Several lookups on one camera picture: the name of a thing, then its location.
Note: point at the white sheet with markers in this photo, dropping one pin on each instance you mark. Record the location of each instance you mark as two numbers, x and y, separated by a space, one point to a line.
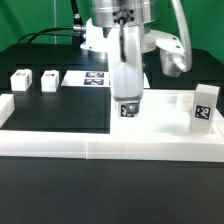
76 78

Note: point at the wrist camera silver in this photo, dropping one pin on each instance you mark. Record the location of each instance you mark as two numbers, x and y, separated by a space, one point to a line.
172 64

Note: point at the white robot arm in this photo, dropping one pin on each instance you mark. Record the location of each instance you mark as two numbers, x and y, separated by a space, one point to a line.
108 14

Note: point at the white square table top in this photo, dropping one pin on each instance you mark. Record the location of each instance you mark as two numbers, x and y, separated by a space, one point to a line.
162 111

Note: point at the white U-shaped obstacle fence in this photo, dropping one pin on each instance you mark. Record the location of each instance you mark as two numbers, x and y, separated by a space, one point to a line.
154 146

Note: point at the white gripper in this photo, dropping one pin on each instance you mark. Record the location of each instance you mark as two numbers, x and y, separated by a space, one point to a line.
126 78

